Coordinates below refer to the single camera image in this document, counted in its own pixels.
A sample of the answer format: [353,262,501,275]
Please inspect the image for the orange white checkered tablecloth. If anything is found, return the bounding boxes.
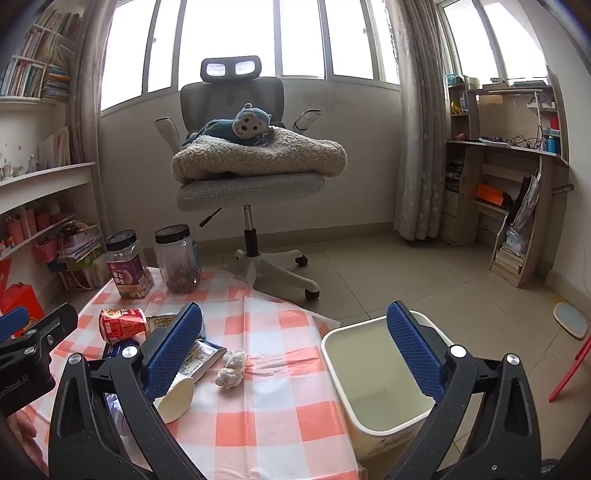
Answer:
[18,268,370,480]

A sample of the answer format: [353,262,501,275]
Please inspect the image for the grey office chair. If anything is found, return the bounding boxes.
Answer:
[154,55,349,301]

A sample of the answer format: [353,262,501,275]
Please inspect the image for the crumpled white plastic wrap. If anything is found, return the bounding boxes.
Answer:
[104,392,136,437]

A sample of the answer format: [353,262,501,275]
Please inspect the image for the beige fleece blanket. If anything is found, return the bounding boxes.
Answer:
[171,126,348,184]

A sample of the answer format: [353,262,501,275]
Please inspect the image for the white blue snack wrapper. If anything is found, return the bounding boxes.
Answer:
[178,339,227,384]

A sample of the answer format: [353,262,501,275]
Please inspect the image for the cream paper cup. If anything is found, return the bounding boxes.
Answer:
[153,376,195,424]

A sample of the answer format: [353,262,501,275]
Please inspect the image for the silver folded umbrella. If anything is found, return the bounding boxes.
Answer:
[505,171,542,246]

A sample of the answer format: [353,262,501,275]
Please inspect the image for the red gift box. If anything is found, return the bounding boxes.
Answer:
[0,258,47,324]

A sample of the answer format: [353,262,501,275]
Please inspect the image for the clear jar with black lid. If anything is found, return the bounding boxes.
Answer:
[154,224,202,294]

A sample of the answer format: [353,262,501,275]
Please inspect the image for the light blue bathroom scale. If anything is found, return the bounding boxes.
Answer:
[553,301,590,340]

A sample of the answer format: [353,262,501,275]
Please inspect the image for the white tissue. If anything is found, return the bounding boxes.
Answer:
[215,350,249,391]

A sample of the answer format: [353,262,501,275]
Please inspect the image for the large barred window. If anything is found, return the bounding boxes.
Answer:
[99,0,402,112]

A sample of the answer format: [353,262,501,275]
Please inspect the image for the white bookshelf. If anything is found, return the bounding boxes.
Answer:
[0,0,105,296]

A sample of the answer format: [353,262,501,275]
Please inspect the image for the white plastic bin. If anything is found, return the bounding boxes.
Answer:
[321,310,455,460]

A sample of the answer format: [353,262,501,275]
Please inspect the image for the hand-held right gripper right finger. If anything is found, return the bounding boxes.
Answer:
[387,301,541,480]

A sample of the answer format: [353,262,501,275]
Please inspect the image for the small side window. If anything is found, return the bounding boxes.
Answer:
[438,0,551,86]

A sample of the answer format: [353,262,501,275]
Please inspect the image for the purple label nut jar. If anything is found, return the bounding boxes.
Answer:
[105,230,155,300]

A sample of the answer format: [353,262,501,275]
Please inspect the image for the orange flat box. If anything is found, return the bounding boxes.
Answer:
[475,183,509,206]

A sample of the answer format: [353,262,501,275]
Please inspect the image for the red paper cup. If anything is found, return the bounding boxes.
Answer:
[99,308,149,344]

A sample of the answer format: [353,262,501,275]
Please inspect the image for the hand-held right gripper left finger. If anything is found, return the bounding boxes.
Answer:
[48,302,206,480]

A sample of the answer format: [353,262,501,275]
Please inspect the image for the grey patterned curtain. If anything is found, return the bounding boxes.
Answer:
[385,0,451,241]
[67,0,116,164]

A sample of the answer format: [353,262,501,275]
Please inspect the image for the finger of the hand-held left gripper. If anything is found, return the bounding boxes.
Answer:
[0,302,79,365]
[0,306,31,343]

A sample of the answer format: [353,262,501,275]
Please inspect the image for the wooden desk shelf unit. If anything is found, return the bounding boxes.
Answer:
[441,74,573,288]

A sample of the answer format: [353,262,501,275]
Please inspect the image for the dark blue cardboard box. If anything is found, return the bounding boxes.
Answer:
[100,339,141,361]

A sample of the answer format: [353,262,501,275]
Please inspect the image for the red chair leg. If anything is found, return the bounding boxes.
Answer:
[549,335,591,403]

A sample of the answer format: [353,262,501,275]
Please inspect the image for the row of books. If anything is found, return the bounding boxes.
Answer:
[0,7,77,102]

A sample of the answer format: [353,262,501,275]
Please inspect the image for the pink plastic basket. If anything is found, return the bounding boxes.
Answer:
[31,240,58,265]

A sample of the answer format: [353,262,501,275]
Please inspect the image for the stack of papers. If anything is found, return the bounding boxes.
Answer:
[58,222,105,266]

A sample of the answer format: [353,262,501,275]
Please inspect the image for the person's left hand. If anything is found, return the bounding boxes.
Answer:
[10,408,38,448]

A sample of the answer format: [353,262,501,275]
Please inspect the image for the black cables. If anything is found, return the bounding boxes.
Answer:
[505,124,546,151]

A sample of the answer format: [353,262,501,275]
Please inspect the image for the blue monkey plush toy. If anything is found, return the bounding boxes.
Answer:
[182,102,278,149]

